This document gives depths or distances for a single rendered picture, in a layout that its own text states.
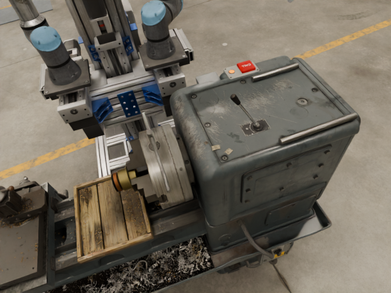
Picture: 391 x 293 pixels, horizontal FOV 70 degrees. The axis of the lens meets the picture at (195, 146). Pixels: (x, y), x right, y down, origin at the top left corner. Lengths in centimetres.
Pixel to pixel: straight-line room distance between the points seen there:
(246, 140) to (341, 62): 273
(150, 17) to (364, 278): 196
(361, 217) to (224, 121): 159
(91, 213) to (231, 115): 75
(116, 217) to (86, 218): 13
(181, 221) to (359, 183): 164
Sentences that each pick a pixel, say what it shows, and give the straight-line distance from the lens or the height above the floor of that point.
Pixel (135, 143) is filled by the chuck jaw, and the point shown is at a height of 119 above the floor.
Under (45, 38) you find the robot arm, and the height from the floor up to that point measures 138.
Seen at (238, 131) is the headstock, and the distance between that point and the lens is 96.
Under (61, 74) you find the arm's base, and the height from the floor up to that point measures 122.
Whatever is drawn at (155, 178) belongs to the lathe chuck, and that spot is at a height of 119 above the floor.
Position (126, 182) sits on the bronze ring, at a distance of 108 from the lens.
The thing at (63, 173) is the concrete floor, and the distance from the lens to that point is 275.
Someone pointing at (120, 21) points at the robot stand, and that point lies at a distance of 161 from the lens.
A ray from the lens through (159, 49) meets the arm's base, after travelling 147.
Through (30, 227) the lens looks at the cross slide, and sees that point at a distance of 133.
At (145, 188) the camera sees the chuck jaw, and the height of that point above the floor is 111.
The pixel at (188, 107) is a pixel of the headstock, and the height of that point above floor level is 125.
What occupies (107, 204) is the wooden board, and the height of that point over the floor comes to 88.
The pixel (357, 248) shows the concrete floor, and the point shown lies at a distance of 226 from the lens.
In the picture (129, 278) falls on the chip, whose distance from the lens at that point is 150.
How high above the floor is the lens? 198
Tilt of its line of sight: 52 degrees down
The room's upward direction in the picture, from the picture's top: 9 degrees counter-clockwise
